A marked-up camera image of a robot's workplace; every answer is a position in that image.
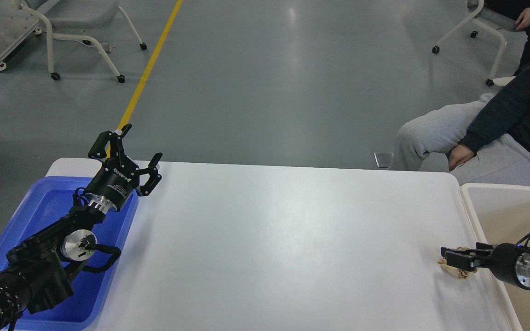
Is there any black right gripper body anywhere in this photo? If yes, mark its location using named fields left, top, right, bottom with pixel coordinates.
left=481, top=243, right=530, bottom=291

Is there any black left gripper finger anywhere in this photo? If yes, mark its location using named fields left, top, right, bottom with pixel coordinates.
left=135, top=152, right=163, bottom=197
left=88, top=123, right=132, bottom=161

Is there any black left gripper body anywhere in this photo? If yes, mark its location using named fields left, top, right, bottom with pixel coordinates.
left=84, top=157, right=143, bottom=212

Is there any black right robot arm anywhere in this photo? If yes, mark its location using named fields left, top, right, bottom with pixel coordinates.
left=440, top=233, right=530, bottom=291

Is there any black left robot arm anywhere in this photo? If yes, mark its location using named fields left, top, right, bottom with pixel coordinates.
left=0, top=124, right=162, bottom=331

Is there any seated person's hand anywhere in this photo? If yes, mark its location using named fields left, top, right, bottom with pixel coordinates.
left=448, top=144, right=475, bottom=172

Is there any second person's hand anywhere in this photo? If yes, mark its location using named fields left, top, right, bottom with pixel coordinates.
left=515, top=7, right=530, bottom=32

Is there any white plastic bin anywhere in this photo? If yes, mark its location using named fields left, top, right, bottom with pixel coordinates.
left=460, top=183, right=530, bottom=331

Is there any blue plastic bin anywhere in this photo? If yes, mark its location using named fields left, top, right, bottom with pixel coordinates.
left=0, top=177, right=138, bottom=331

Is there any seated person in grey trousers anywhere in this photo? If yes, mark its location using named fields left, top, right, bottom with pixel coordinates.
left=388, top=48, right=530, bottom=189

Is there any metal floor plate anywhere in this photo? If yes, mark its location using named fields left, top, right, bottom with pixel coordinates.
left=374, top=152, right=393, bottom=168

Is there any white chair on castors left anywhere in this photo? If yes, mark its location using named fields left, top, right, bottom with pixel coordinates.
left=12, top=0, right=147, bottom=84

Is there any white chair on castors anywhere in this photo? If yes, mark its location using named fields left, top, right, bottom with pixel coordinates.
left=12, top=0, right=147, bottom=84
left=431, top=0, right=517, bottom=87

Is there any white chair on castors right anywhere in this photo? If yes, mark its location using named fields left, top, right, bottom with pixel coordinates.
left=431, top=0, right=517, bottom=87

